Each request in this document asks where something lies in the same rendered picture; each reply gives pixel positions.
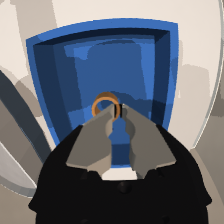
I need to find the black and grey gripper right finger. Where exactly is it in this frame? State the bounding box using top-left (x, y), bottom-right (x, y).
top-left (119, 103), bottom-right (212, 206)

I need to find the bronze bushing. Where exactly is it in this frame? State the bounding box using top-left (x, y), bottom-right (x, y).
top-left (92, 92), bottom-right (120, 122)

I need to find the grey round turntable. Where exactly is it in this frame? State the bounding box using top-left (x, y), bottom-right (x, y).
top-left (0, 70), bottom-right (51, 198)

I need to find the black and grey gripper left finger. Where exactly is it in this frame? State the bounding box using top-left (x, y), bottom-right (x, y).
top-left (28, 103), bottom-right (116, 213)

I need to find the blue open-top crate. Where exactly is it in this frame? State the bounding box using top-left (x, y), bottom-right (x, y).
top-left (26, 18), bottom-right (179, 168)

